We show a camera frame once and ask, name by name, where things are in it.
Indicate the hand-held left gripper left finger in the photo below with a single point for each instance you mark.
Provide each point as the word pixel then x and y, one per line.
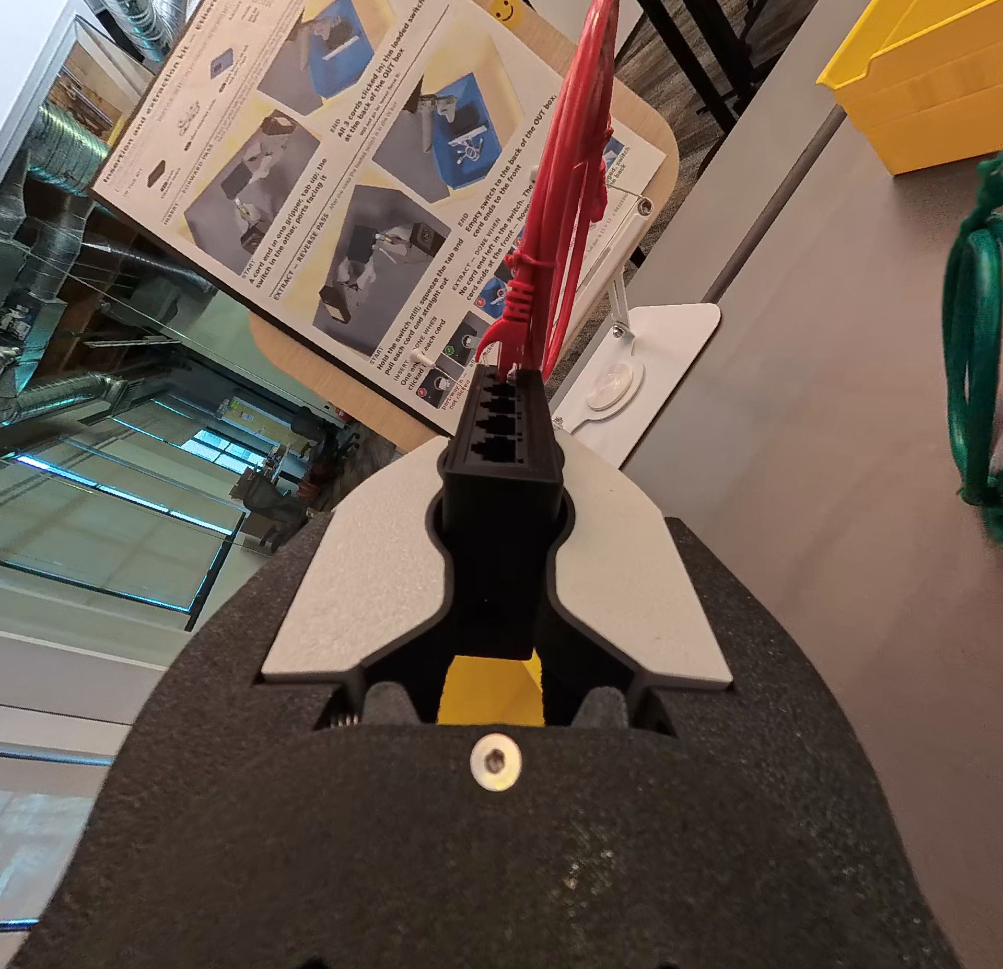
pixel 368 577

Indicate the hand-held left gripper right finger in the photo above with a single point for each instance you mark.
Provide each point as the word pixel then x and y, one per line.
pixel 627 585

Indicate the black ethernet switch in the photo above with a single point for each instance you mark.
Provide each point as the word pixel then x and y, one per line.
pixel 501 514

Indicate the yellow plastic bin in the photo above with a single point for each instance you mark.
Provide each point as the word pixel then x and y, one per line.
pixel 925 83
pixel 486 694

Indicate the instruction sheet on stand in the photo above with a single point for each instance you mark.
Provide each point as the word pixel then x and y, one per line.
pixel 329 373

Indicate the printed instruction sheet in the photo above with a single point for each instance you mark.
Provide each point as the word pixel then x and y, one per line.
pixel 313 161

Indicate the yellow smiley sticker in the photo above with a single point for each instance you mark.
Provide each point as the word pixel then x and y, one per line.
pixel 507 11

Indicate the metal stand bracket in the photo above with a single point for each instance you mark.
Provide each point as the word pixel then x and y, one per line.
pixel 623 302

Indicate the silver ventilation duct cluster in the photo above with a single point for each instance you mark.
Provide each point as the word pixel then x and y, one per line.
pixel 55 161

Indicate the black metal frame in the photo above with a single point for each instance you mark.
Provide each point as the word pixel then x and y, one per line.
pixel 689 44

